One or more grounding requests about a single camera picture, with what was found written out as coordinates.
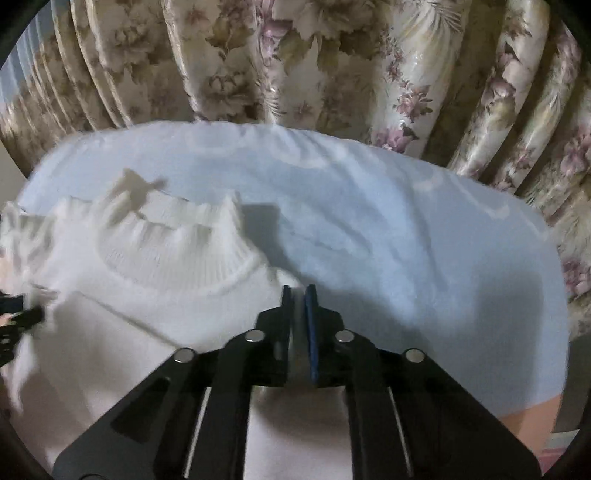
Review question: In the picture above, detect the white knit sweater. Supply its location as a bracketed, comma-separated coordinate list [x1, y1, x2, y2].
[0, 168, 362, 480]

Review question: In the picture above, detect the orange and blue bedsheet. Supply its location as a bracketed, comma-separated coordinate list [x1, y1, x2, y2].
[12, 122, 569, 453]

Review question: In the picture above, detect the blue floral curtain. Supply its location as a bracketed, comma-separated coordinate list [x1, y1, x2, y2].
[1, 0, 590, 337]

